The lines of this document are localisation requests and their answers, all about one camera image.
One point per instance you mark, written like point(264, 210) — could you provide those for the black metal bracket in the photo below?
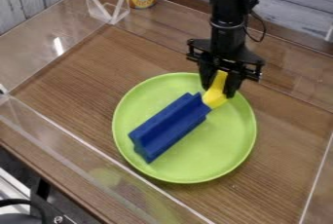
point(55, 213)

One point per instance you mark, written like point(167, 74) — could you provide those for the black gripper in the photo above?
point(242, 65)

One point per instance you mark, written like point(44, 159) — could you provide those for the green round plate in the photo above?
point(211, 150)

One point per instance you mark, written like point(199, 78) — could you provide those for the yellow banana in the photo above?
point(214, 96)

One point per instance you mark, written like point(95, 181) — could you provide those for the blue plastic block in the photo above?
point(155, 135)

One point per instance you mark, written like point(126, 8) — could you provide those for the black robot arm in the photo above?
point(224, 52)

